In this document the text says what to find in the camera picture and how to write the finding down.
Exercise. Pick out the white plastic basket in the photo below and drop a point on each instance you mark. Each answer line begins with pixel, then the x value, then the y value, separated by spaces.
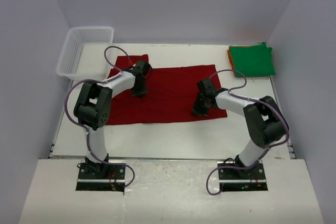
pixel 82 55

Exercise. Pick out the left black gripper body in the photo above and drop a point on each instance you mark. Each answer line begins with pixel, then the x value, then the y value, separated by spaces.
pixel 138 91

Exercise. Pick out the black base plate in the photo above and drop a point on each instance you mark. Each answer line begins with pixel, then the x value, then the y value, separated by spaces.
pixel 100 177
pixel 232 180

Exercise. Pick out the red t shirt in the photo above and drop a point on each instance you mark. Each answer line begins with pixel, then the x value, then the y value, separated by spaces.
pixel 170 98

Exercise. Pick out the green folded t shirt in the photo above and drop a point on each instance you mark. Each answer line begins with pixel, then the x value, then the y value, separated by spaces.
pixel 253 61

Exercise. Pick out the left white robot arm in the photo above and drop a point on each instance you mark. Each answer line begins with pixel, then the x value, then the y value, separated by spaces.
pixel 94 103

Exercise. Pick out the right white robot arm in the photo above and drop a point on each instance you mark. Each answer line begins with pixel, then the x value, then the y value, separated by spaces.
pixel 265 123

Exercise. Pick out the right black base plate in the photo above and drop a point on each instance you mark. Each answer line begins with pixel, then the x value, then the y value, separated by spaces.
pixel 232 180

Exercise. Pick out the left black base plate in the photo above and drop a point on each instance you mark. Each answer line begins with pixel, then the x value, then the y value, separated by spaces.
pixel 100 177

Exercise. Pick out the orange folded t shirt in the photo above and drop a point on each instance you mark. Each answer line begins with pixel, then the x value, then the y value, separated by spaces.
pixel 231 61

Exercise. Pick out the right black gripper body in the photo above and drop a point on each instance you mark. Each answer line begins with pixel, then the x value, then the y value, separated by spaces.
pixel 200 107

